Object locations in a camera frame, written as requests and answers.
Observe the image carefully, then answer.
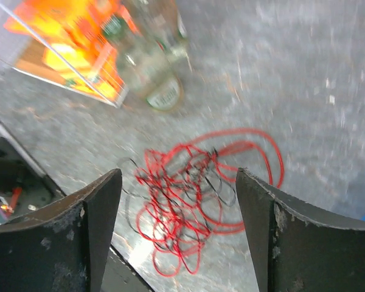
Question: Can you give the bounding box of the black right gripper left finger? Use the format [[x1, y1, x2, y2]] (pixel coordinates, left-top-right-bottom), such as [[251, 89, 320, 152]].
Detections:
[[0, 169, 122, 292]]

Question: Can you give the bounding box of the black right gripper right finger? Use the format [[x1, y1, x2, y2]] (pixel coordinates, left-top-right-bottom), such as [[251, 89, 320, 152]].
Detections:
[[236, 169, 365, 291]]

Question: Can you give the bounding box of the red wire bundle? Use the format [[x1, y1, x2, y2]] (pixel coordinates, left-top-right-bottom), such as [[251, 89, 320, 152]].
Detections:
[[121, 127, 285, 278]]

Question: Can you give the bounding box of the orange snack box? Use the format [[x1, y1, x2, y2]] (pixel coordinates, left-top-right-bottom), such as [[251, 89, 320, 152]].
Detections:
[[2, 0, 141, 107]]

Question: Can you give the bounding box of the green glass bottle rear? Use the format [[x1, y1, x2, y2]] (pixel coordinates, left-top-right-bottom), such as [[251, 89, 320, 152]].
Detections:
[[123, 0, 187, 61]]

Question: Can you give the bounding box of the white wire shelf rack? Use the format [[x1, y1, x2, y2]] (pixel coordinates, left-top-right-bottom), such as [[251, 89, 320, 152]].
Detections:
[[0, 0, 128, 109]]

